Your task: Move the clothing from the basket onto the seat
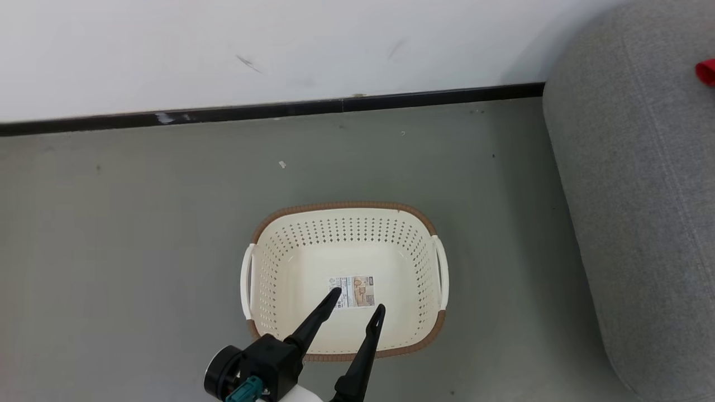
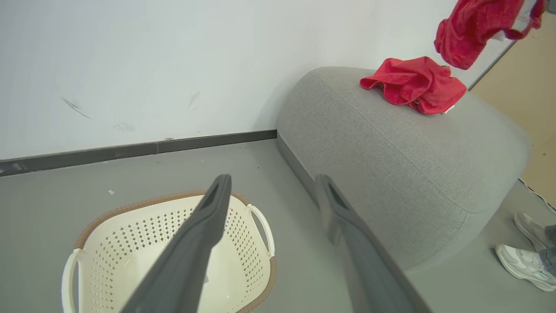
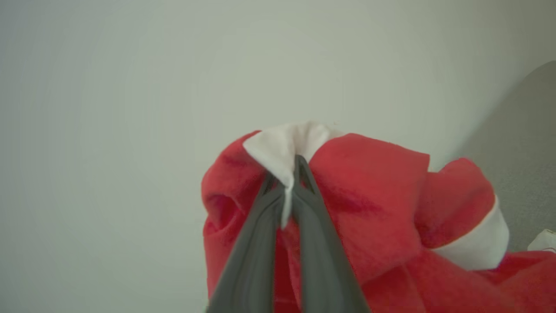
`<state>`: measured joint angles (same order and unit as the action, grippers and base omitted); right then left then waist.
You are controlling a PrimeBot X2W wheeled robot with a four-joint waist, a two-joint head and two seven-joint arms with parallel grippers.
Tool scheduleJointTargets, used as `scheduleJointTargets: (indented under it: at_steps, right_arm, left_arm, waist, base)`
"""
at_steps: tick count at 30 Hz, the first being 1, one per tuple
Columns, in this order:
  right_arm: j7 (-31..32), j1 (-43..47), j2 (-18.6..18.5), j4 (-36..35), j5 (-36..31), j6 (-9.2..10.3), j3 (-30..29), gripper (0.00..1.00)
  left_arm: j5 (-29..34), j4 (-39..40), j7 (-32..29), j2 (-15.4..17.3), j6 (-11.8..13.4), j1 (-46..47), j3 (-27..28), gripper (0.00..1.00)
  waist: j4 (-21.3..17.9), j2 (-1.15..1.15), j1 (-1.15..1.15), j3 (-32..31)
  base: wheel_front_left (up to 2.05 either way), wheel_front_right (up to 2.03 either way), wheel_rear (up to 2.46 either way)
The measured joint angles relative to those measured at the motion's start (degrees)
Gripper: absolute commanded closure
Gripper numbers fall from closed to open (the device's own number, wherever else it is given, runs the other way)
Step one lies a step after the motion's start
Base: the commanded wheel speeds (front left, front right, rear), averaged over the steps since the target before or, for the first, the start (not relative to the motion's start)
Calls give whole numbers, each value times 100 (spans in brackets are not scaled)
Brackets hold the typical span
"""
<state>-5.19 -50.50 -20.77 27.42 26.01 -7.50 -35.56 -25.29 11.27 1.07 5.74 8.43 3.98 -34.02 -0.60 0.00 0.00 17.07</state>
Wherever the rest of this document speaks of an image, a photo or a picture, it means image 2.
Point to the red basketball jersey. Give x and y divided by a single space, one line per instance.
417 82

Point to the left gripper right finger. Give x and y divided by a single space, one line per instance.
369 269

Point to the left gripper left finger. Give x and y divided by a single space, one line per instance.
186 261

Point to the cream perforated laundry basket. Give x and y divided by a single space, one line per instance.
130 234

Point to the white sneaker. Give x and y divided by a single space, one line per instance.
523 263
530 228

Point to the grey trouser leg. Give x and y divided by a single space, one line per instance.
549 261
551 234

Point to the red shorts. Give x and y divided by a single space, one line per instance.
469 26

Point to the dark wall baseboard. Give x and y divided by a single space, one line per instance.
195 142

